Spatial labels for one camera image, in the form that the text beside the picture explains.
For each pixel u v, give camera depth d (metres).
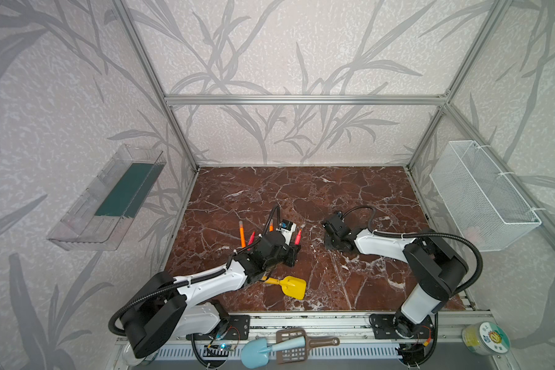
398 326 0.65
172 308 0.41
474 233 0.72
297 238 0.81
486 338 0.64
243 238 0.94
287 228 0.74
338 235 0.72
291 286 0.81
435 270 0.46
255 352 0.68
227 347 0.70
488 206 0.63
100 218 0.63
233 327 0.72
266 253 0.64
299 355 0.69
